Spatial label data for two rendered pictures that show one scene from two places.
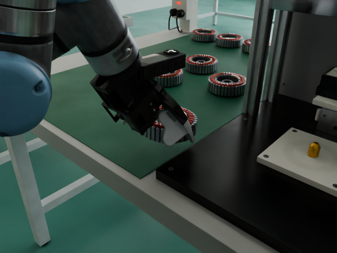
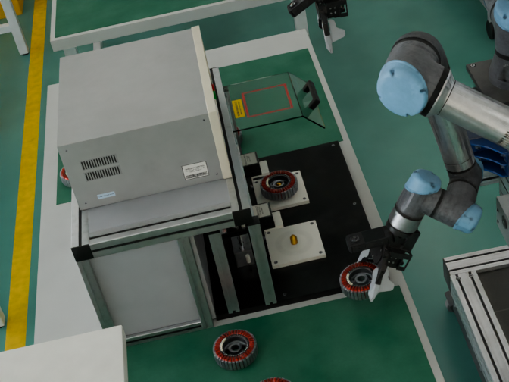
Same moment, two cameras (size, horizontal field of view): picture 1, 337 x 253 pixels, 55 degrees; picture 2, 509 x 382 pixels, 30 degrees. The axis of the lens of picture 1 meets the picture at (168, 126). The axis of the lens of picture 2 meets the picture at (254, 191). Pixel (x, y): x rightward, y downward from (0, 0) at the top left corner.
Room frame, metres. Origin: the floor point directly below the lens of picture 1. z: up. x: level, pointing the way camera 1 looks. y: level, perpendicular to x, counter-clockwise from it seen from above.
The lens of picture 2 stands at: (1.92, 1.12, 2.56)
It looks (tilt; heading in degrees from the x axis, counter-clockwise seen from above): 38 degrees down; 227
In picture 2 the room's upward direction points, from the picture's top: 12 degrees counter-clockwise
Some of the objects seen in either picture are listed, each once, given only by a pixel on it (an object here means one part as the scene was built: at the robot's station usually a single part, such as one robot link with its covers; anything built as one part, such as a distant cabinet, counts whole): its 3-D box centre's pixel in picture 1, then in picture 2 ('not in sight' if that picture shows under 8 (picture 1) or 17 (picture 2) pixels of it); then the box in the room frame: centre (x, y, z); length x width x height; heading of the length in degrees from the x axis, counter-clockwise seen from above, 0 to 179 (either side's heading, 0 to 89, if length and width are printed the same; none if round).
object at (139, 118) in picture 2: not in sight; (142, 114); (0.65, -0.59, 1.22); 0.44 x 0.39 x 0.20; 48
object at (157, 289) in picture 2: not in sight; (147, 292); (0.94, -0.39, 0.91); 0.28 x 0.03 x 0.32; 138
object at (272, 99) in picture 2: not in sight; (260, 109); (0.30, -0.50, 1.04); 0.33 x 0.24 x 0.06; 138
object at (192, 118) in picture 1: (168, 123); (361, 280); (0.56, 0.00, 0.82); 0.11 x 0.11 x 0.04
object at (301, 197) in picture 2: not in sight; (280, 192); (0.34, -0.45, 0.78); 0.15 x 0.15 x 0.01; 48
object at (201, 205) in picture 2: not in sight; (154, 154); (0.66, -0.58, 1.09); 0.68 x 0.44 x 0.05; 48
